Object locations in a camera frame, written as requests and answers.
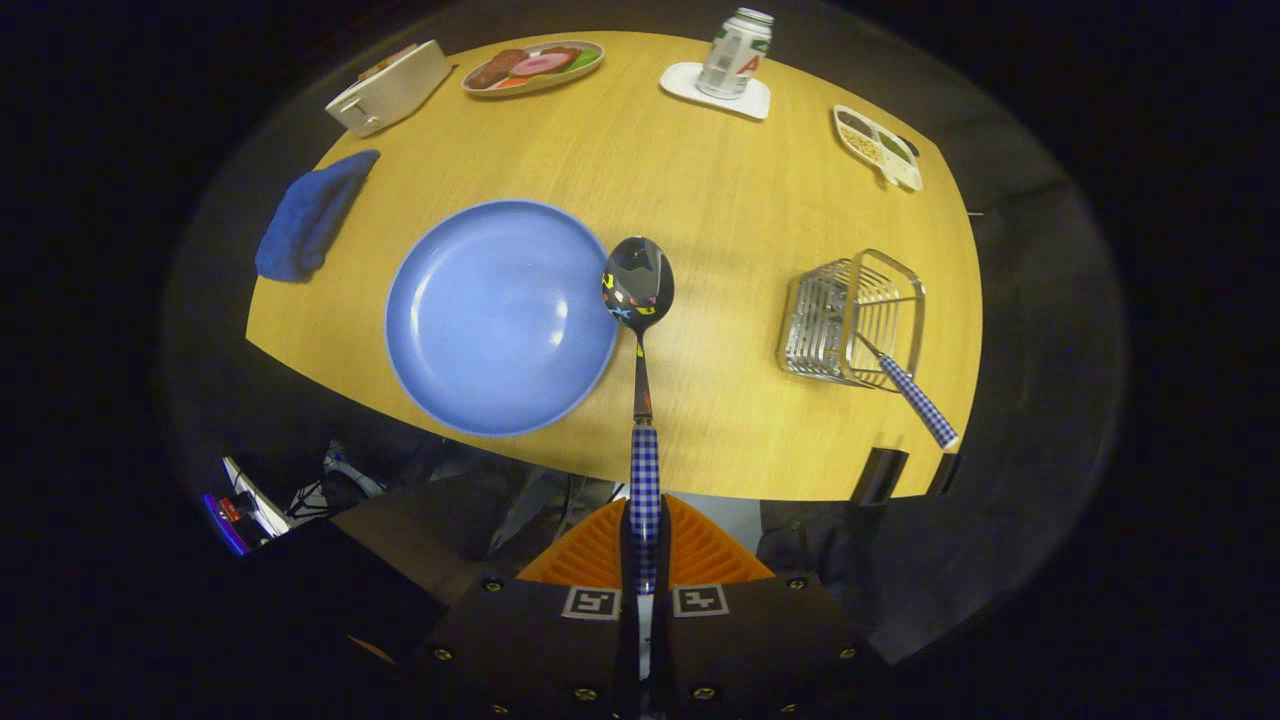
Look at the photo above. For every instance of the white divided condiment dish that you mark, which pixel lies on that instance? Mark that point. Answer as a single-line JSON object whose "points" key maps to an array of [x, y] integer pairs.
{"points": [[905, 175]]}

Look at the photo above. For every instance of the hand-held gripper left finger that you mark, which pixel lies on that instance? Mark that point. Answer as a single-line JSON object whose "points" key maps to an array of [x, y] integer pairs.
{"points": [[540, 650]]}

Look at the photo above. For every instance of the green lettuce leaf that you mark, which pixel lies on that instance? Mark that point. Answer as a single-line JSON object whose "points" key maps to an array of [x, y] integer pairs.
{"points": [[585, 58]]}

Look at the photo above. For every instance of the blue round plate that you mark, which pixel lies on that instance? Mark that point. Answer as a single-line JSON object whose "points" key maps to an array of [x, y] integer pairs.
{"points": [[500, 320]]}

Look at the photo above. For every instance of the pink ham slice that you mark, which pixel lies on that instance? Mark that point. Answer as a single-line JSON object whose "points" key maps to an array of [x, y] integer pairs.
{"points": [[525, 66]]}

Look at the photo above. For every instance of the blue folded towel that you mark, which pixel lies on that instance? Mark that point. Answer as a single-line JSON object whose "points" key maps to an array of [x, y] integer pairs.
{"points": [[310, 215]]}

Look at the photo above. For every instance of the oval plate of food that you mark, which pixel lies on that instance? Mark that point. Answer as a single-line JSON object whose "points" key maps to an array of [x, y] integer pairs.
{"points": [[575, 75]]}

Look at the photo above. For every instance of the white toaster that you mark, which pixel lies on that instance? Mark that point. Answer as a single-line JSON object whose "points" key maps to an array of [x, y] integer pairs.
{"points": [[395, 95]]}

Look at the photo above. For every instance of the black table bracket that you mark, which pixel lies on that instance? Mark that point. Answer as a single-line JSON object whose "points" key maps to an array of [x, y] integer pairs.
{"points": [[942, 475], [878, 478]]}

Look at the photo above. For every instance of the brown meat piece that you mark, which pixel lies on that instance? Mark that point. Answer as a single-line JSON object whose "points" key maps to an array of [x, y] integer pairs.
{"points": [[495, 70]]}

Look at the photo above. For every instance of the white power strip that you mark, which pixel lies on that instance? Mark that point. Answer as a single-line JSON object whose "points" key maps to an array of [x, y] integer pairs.
{"points": [[255, 498]]}

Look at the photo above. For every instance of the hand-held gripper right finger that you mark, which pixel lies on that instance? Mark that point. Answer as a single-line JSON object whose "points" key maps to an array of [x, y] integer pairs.
{"points": [[760, 650]]}

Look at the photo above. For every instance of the white square coaster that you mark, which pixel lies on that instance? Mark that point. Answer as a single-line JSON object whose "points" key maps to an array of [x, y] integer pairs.
{"points": [[685, 85]]}

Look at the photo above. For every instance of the toasted bread slice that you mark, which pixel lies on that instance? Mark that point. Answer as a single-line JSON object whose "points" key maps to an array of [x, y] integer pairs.
{"points": [[390, 60]]}

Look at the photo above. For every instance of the white and green drink bottle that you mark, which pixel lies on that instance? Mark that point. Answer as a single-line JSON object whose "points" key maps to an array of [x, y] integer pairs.
{"points": [[730, 60]]}

